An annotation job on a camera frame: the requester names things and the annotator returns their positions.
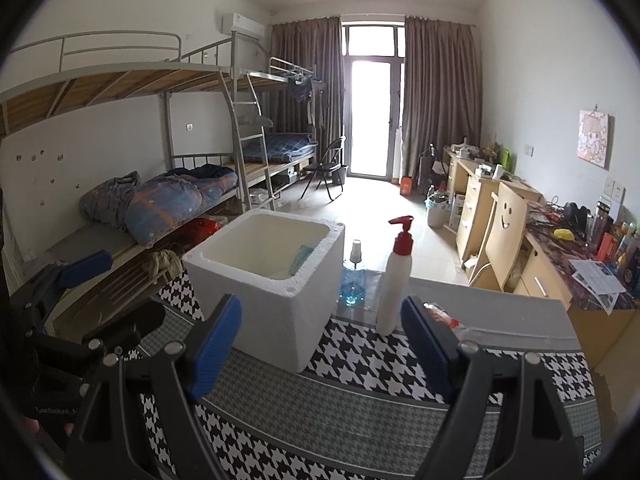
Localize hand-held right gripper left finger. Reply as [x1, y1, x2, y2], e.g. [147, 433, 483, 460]
[60, 292, 244, 480]

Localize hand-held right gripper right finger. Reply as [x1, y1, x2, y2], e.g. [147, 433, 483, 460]
[399, 294, 587, 480]

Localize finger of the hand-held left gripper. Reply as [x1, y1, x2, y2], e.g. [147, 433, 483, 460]
[40, 302, 167, 361]
[7, 251, 115, 321]

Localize white foam box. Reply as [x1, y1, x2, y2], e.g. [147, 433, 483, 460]
[182, 210, 346, 373]

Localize blue face mask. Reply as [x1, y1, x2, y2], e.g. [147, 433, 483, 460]
[289, 244, 317, 275]

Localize person's left hand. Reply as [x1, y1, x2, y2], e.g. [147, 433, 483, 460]
[22, 410, 76, 438]

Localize clear red snack packet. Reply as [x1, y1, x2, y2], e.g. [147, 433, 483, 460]
[424, 302, 473, 346]

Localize white pump bottle red top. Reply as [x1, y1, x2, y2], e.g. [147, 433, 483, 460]
[375, 216, 415, 336]

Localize beige cloth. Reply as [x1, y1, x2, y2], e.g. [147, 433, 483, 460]
[149, 249, 182, 287]

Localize clear blue liquid bottle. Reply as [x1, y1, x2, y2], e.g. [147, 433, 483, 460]
[341, 240, 373, 307]

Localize houndstooth tablecloth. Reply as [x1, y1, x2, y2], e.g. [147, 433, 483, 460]
[115, 265, 601, 480]

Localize blue orange quilt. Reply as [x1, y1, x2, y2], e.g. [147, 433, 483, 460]
[80, 164, 238, 248]

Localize red bag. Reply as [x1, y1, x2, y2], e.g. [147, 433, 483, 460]
[189, 216, 227, 242]

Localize white trash bin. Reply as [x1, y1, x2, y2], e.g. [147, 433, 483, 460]
[425, 194, 453, 229]

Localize wooden chair with smiley face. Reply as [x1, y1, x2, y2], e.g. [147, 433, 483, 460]
[462, 180, 531, 293]

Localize wooden desk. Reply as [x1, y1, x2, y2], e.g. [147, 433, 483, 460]
[520, 205, 640, 366]
[442, 147, 546, 261]

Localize dark patterned desk cloth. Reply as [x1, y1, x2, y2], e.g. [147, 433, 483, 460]
[525, 200, 640, 311]

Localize black bag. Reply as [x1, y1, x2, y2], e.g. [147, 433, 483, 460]
[419, 145, 448, 187]

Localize printed papers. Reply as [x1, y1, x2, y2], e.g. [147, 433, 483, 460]
[567, 257, 626, 316]

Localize long metal bunk bed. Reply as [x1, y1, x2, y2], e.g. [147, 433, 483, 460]
[0, 30, 273, 346]

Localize black folding chair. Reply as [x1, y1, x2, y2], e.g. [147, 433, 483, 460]
[301, 136, 347, 202]

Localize blue plaid bedding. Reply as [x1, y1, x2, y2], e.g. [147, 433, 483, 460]
[242, 131, 318, 163]

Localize row of bottles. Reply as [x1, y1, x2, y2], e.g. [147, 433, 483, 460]
[585, 199, 640, 281]

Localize glass balcony door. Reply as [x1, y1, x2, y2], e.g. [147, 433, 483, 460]
[342, 21, 407, 181]

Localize brown curtain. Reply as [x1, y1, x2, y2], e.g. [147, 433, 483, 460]
[402, 16, 483, 186]
[270, 16, 346, 181]

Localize hanging dark clothes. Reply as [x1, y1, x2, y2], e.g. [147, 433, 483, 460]
[286, 72, 326, 128]

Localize short metal bunk bed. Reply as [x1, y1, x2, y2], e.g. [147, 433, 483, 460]
[245, 57, 322, 211]

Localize white air conditioner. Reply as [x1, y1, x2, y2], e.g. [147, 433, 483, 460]
[221, 11, 266, 41]

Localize white wall switch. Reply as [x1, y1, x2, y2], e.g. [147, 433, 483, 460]
[602, 176, 626, 203]

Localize wall poster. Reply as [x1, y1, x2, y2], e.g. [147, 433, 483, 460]
[577, 109, 613, 170]

